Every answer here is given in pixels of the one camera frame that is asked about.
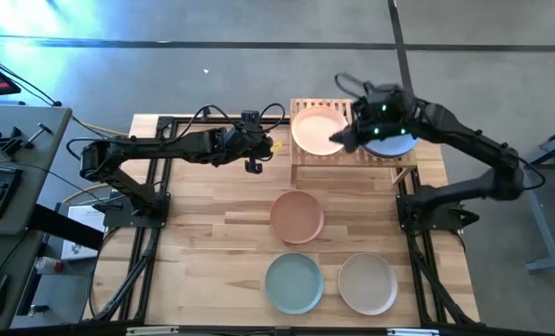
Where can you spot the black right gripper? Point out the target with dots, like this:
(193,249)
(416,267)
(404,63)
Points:
(382,116)

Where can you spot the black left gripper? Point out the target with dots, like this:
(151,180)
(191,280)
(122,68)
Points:
(249,142)

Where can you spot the pale peach plate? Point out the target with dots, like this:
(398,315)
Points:
(314,130)

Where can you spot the slate blue plate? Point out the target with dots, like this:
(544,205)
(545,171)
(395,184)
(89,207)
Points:
(393,148)

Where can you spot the terracotta plate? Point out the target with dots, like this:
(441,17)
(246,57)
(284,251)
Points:
(297,217)

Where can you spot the grey beige plate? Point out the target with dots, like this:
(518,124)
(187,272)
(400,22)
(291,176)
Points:
(367,283)

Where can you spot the pale blue-green plate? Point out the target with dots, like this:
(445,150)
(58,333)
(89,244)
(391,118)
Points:
(294,283)

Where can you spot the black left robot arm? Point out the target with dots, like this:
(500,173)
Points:
(165,147)

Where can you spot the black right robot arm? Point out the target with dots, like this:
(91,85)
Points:
(468,135)

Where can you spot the wooden slatted shelf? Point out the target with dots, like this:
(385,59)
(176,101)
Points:
(342,161)

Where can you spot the white booklet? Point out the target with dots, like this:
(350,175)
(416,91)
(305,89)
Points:
(88,217)

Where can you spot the black bar clamp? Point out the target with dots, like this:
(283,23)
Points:
(9,142)
(37,135)

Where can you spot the grey metal stand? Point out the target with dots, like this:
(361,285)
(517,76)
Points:
(545,233)

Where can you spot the grey desk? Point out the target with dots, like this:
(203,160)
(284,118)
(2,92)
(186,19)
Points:
(39,186)

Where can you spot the plastic bottle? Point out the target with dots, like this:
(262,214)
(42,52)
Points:
(48,265)

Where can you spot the black aluminium table frame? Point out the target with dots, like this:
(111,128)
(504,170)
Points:
(140,289)

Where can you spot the silver aluminium bracket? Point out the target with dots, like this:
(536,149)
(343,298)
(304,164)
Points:
(153,331)
(412,332)

